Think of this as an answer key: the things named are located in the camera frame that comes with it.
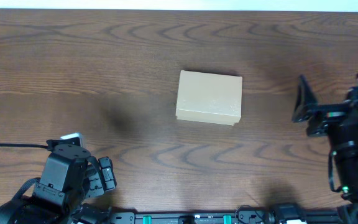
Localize brown cardboard box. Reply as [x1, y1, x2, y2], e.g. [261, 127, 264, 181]
[176, 70, 242, 126]

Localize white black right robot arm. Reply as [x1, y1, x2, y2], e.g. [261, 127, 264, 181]
[291, 74, 358, 223]

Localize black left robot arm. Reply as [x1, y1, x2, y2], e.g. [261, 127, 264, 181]
[0, 144, 117, 224]

